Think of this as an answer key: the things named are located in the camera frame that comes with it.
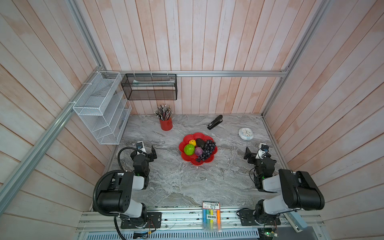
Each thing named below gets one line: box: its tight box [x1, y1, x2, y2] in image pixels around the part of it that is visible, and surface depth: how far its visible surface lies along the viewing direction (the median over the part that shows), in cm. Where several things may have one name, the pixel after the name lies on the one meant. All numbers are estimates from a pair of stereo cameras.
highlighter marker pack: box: [202, 201, 222, 232], surface depth 75 cm
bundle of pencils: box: [153, 104, 174, 121], surface depth 103 cm
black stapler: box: [207, 114, 223, 130], surface depth 116 cm
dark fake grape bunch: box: [196, 140, 216, 163], surface depth 95 cm
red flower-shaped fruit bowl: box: [178, 132, 218, 166], surface depth 98 cm
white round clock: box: [238, 127, 254, 141], surface depth 108 cm
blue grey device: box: [282, 211, 308, 233], surface depth 71 cm
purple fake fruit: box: [195, 146, 204, 157], surface depth 97 cm
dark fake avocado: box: [196, 138, 206, 148], surface depth 102 cm
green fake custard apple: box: [184, 144, 195, 156], surface depth 95 cm
